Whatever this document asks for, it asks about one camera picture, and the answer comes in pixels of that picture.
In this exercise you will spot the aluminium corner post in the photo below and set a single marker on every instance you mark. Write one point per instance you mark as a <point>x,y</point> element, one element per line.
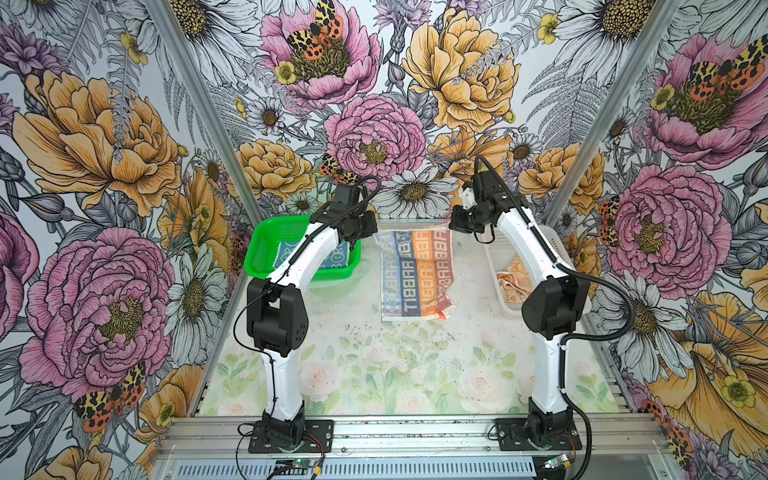
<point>187,70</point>
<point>647,44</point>

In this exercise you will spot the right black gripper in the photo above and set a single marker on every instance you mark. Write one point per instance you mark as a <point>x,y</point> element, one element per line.
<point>458,222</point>

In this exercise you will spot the orange pink patterned towel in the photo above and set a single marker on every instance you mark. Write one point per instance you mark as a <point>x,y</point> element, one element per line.
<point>514,282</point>

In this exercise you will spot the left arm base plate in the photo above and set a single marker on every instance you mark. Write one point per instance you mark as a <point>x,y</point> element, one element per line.
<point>283,437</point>

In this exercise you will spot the green plastic basket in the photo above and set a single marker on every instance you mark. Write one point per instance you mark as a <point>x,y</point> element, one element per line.
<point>265,242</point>

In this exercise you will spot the blue bunny pattern towel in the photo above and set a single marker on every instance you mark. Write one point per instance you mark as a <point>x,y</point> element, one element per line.
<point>337,259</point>

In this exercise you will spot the aluminium front rail frame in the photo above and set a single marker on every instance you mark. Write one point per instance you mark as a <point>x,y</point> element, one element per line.
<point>621,446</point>

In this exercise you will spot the small green circuit board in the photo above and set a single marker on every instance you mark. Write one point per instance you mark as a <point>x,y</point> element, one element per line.
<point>556,462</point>

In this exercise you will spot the striped rabbit text towel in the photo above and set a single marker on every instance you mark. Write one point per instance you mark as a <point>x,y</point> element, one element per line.
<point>416,274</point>

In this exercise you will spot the white plastic basket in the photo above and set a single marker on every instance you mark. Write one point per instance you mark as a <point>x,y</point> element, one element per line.
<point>499,255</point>

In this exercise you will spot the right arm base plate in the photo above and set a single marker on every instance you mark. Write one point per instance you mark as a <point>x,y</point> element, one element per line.
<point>517,434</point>

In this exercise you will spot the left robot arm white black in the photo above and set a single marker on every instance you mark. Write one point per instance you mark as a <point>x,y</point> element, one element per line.
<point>277,320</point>

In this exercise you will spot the left aluminium corner post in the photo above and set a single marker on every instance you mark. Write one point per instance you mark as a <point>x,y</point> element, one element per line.
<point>187,70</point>

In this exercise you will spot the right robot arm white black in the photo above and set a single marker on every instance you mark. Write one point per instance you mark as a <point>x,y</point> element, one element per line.
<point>550,311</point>

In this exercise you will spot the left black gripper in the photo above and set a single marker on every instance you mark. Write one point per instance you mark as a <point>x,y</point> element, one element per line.
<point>370,228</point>

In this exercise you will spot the right aluminium corner post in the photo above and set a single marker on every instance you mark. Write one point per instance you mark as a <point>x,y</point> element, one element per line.
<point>647,44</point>

